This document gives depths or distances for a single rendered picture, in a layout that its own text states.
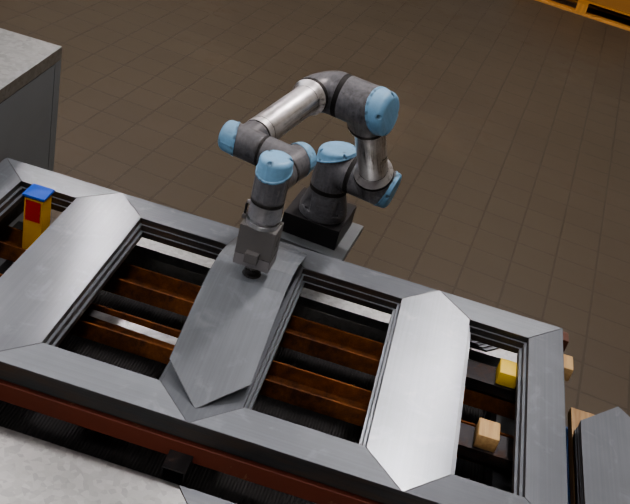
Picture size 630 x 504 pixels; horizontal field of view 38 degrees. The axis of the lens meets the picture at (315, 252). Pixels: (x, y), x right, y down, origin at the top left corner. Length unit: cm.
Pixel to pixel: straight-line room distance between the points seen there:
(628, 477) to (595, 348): 198
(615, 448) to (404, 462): 53
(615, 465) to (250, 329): 85
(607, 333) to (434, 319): 199
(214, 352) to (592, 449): 87
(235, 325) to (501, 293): 235
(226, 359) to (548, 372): 81
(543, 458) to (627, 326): 233
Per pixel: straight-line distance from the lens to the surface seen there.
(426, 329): 228
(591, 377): 392
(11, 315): 208
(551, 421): 217
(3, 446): 195
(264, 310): 202
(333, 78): 235
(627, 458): 220
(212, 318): 200
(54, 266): 223
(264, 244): 201
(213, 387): 192
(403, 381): 210
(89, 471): 191
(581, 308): 432
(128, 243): 237
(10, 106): 266
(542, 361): 234
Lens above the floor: 217
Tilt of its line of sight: 32 degrees down
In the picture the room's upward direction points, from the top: 15 degrees clockwise
